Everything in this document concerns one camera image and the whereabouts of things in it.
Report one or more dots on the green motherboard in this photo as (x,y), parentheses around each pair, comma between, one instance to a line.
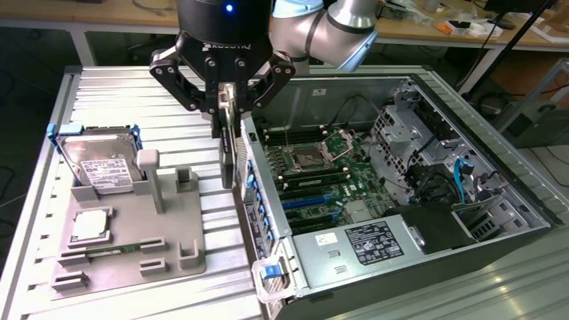
(377,186)

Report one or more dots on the black graphics card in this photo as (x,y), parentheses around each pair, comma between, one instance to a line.
(228,160)

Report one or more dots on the black plastic shroud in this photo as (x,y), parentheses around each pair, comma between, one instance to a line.
(430,223)

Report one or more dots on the silver CPU chip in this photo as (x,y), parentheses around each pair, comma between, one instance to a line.
(88,225)

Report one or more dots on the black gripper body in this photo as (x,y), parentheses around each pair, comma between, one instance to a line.
(221,33)

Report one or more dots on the green RAM stick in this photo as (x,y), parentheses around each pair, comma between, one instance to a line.
(114,249)

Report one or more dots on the grey plastic parts rack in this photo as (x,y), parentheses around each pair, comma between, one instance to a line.
(133,233)

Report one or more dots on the black slanted stand pole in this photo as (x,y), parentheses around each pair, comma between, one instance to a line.
(528,31)

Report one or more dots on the black installed RAM stick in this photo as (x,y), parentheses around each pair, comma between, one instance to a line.
(310,182)

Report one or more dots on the open black silver PC case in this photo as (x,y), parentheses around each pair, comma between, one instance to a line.
(444,266)

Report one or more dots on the CPU socket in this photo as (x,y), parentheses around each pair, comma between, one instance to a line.
(306,156)

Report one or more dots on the wooden workbench white frame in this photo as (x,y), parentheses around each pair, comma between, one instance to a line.
(110,13)

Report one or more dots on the silver power supply unit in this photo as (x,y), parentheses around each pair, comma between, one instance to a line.
(320,263)

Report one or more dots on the blue case latch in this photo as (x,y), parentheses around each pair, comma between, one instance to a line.
(270,271)

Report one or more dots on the white orange bench device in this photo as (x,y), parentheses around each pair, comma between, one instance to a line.
(470,28)

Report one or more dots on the blue expansion slot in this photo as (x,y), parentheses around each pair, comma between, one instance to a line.
(306,202)

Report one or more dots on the hard disk in blue bracket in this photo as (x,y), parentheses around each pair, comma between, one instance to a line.
(106,166)

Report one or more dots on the open metal socket cover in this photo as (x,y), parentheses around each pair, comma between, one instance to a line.
(340,143)

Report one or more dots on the silver perforated disk bay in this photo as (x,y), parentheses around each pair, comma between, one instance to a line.
(390,133)

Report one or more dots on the dark grey cabinet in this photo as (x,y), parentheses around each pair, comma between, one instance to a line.
(546,126)

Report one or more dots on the black expansion slot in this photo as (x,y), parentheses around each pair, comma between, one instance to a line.
(310,221)

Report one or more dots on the black monitor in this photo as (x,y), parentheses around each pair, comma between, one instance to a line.
(510,5)

